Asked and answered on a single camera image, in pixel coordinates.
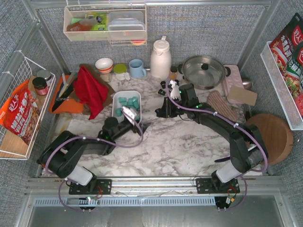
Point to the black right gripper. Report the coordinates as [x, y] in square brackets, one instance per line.
[167, 109]

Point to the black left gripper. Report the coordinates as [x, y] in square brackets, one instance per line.
[136, 124]

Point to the green capsule number three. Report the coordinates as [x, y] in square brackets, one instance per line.
[136, 105]

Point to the pink striped cloth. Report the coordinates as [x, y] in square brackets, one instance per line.
[216, 101]

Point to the white storage basket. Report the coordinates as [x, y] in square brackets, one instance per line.
[128, 94]

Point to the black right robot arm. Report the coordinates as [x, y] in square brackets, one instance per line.
[247, 148]

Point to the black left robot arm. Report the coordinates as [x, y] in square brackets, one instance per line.
[63, 154]

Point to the black coffee capsule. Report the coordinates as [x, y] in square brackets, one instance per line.
[163, 84]
[161, 92]

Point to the stainless steel pan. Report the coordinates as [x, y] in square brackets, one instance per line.
[204, 72]

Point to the white thermos jug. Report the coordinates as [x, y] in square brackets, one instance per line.
[160, 63]

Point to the brown sponge pad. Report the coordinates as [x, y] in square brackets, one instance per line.
[242, 95]

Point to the pink tray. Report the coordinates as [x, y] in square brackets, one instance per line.
[234, 79]

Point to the blue mug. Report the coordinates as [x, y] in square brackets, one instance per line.
[137, 69]

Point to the green lid cup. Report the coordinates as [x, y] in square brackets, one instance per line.
[120, 71]

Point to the red cloth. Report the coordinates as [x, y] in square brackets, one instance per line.
[92, 91]

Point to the white orange bowl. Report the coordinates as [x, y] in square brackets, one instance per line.
[104, 65]

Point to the orange tray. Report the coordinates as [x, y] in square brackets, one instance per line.
[68, 105]

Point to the clear plastic container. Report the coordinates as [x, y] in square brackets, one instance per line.
[126, 25]

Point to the round wooden cutting board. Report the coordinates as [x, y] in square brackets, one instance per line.
[276, 134]

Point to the red seasoning packets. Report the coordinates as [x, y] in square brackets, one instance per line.
[287, 50]

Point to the dark lid jar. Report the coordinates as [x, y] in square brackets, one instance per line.
[40, 86]

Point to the red snack bag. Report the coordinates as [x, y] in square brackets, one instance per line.
[18, 114]

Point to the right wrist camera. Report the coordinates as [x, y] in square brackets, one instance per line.
[175, 92]

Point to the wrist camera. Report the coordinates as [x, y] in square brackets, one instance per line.
[130, 113]
[175, 92]

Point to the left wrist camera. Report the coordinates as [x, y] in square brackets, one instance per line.
[130, 113]

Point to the white wall shelf basket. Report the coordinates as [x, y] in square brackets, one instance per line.
[97, 17]

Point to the white wire basket right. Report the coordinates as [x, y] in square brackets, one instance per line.
[287, 103]

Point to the white wire basket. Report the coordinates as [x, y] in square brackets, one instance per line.
[287, 103]
[12, 146]

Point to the metal rail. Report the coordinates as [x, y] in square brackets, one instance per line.
[161, 186]

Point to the white wire basket left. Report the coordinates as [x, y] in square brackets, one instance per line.
[12, 146]

